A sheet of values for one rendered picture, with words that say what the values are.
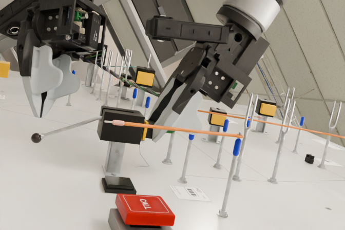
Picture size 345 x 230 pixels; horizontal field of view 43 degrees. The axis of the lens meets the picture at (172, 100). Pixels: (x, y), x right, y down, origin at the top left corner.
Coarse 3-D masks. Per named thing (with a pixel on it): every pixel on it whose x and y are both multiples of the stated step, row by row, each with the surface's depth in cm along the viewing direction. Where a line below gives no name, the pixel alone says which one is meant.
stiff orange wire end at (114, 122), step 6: (114, 120) 47; (138, 126) 48; (144, 126) 48; (150, 126) 48; (156, 126) 49; (162, 126) 49; (198, 132) 51; (204, 132) 51; (210, 132) 51; (216, 132) 52; (222, 132) 52
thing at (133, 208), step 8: (120, 200) 44; (128, 200) 44; (136, 200) 44; (144, 200) 45; (152, 200) 45; (160, 200) 46; (120, 208) 43; (128, 208) 42; (136, 208) 42; (144, 208) 43; (152, 208) 43; (160, 208) 44; (168, 208) 44; (128, 216) 41; (136, 216) 41; (144, 216) 42; (152, 216) 42; (160, 216) 42; (168, 216) 42; (128, 224) 41; (136, 224) 42; (144, 224) 42; (152, 224) 42; (160, 224) 42; (168, 224) 43
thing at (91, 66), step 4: (104, 44) 138; (104, 48) 136; (92, 52) 139; (100, 52) 140; (84, 56) 135; (100, 56) 140; (104, 56) 137; (84, 60) 135; (100, 60) 136; (104, 60) 137; (88, 64) 140; (92, 64) 141; (104, 64) 137; (88, 68) 139; (92, 68) 141; (88, 72) 141; (92, 72) 141; (88, 76) 142; (92, 76) 140; (88, 80) 142; (92, 80) 140; (88, 84) 142
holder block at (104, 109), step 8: (104, 112) 58; (112, 112) 59; (120, 112) 59; (128, 112) 61; (136, 112) 62; (104, 120) 58; (112, 120) 59; (120, 120) 59; (128, 120) 59; (136, 120) 60; (144, 120) 60; (104, 128) 59; (112, 128) 59; (120, 128) 59; (128, 128) 60; (136, 128) 60; (104, 136) 59; (112, 136) 59; (120, 136) 59; (128, 136) 60; (136, 136) 60
